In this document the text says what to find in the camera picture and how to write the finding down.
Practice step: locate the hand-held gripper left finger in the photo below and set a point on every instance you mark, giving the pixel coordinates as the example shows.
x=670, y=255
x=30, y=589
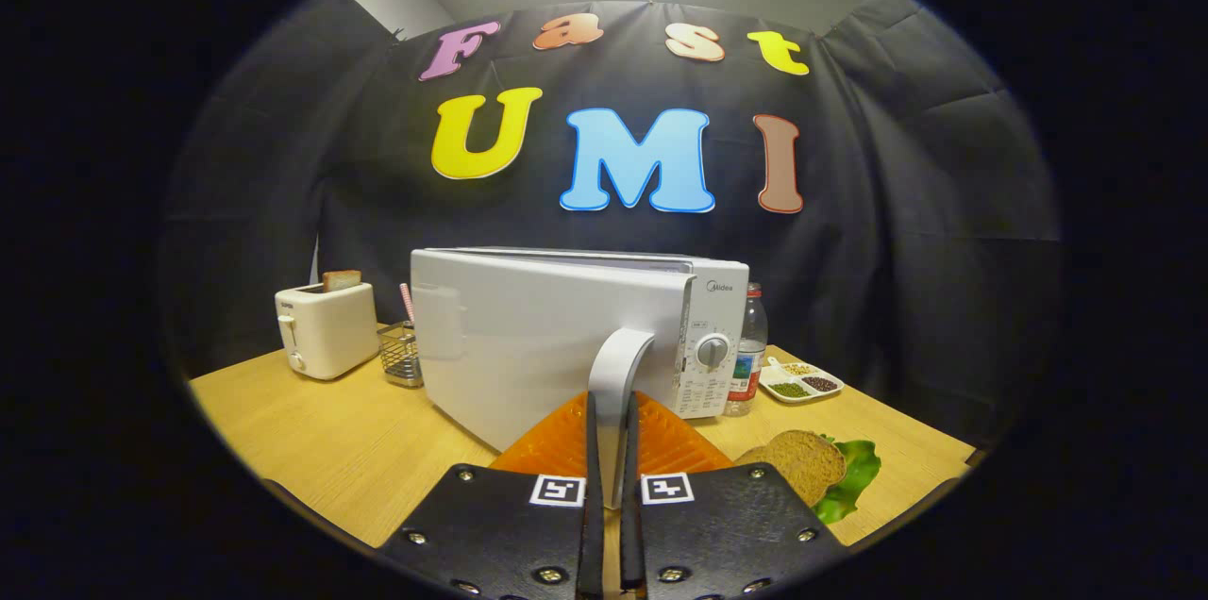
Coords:
x=592, y=543

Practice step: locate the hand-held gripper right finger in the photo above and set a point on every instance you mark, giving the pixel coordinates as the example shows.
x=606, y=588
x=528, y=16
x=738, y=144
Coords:
x=630, y=543

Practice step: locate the brown bread lettuce sandwich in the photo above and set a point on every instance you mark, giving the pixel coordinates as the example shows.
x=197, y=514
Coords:
x=797, y=463

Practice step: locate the white microwave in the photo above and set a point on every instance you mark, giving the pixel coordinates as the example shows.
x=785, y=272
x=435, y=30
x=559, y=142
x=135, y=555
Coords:
x=528, y=345

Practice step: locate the clear plastic water bottle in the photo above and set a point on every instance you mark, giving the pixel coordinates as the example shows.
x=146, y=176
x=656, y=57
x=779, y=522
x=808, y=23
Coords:
x=750, y=345

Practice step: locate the white divided dish of beans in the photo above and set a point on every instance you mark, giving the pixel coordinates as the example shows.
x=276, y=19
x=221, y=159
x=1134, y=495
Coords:
x=800, y=383

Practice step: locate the white toaster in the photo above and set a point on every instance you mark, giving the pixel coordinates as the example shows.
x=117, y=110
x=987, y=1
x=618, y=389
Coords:
x=330, y=331

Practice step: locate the black table clamp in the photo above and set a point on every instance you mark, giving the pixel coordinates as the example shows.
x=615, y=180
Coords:
x=977, y=458

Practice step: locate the toast slice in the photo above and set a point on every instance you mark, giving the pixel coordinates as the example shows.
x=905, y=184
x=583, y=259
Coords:
x=342, y=280

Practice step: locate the black backdrop cloth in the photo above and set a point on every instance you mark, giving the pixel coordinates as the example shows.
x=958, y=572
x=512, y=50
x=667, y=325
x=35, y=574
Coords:
x=897, y=204

